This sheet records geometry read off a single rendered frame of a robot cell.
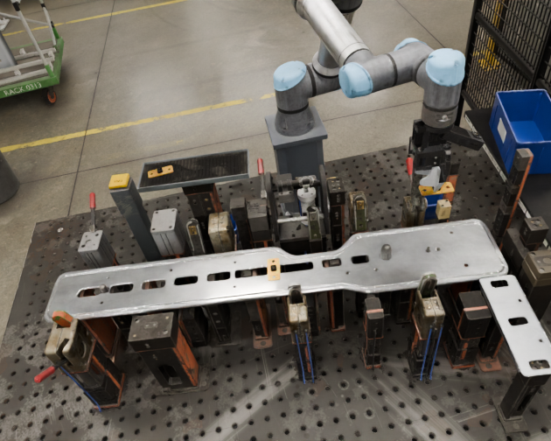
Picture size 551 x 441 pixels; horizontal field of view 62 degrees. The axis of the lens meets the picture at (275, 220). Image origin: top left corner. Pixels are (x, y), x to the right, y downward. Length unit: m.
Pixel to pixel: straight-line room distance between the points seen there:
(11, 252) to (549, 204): 3.09
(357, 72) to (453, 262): 0.66
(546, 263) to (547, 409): 0.43
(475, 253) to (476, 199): 0.64
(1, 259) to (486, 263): 2.96
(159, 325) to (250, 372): 0.39
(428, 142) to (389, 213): 0.87
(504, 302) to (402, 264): 0.28
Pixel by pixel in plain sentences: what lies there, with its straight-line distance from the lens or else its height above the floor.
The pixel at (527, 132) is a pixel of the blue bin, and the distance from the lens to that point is 1.90.
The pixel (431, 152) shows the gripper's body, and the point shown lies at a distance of 1.13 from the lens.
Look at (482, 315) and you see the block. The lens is 1.37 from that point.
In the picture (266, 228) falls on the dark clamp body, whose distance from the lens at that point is 1.49.
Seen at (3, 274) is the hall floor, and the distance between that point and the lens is 3.42.
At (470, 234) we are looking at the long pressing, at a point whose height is 1.00.
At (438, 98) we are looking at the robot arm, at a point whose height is 1.54.
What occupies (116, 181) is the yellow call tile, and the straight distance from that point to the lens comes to 1.63.
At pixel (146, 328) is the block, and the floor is 1.03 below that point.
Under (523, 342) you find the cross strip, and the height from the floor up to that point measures 1.00.
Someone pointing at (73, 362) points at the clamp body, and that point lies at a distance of 1.43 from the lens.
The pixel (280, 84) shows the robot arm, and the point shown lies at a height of 1.30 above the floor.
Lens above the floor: 2.09
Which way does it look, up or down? 45 degrees down
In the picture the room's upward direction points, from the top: 10 degrees counter-clockwise
